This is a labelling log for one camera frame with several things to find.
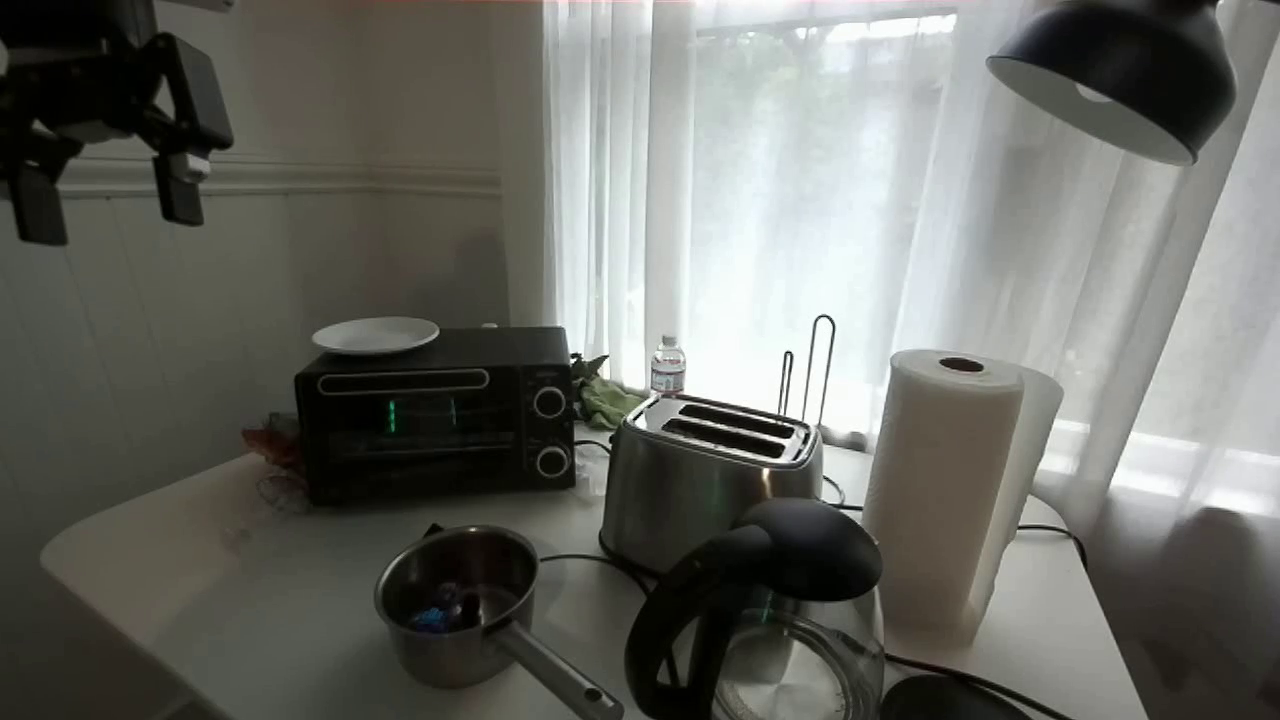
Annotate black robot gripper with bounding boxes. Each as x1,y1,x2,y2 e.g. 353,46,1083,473
0,0,241,254

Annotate clear plastic water bottle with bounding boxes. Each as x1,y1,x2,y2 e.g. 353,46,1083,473
647,333,692,401

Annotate white paper towel roll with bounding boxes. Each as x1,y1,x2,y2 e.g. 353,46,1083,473
859,344,1067,641

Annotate small red orange object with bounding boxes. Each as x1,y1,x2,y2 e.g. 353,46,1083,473
241,410,309,473

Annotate white round plate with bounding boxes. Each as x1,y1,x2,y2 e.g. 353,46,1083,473
309,314,442,360

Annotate black toaster oven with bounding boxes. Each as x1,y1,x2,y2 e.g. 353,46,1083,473
293,323,584,507

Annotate small blue object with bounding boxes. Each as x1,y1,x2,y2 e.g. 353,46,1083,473
406,596,463,635

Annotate green cloth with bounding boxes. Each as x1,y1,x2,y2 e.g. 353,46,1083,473
566,347,650,438

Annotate stainless steel saucepan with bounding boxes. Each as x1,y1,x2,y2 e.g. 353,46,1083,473
366,520,626,720

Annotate stainless steel two-slot toaster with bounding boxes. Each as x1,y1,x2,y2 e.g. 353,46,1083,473
596,389,829,580

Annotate white sheer curtain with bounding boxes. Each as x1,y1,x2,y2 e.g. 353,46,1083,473
535,0,1280,529

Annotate black glass electric kettle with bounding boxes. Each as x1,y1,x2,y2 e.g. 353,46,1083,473
621,496,890,720

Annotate black round kettle base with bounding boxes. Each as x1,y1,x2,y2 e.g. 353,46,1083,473
874,673,1033,720

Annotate black dome lamp shade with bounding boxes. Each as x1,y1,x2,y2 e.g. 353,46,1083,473
985,0,1241,170

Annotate black toaster power cable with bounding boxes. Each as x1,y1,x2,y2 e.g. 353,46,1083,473
535,550,660,591

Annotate metal wire stand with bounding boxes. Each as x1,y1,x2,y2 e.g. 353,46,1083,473
771,308,843,442

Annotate black kettle base cable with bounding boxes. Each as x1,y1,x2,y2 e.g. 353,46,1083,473
883,650,1071,720

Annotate black cable behind towel roll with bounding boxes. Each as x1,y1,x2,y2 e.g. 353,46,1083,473
1015,516,1092,573

